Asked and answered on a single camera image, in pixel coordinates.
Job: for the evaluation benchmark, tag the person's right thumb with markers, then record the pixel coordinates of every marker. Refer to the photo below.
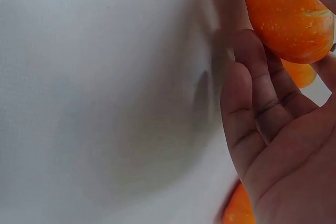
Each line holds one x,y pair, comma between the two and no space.
326,69

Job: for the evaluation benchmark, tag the person's right hand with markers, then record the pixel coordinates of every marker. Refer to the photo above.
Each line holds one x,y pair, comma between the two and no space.
288,155

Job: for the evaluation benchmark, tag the orange speckled fruit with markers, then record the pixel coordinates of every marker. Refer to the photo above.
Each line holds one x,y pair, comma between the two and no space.
237,208
302,74
283,19

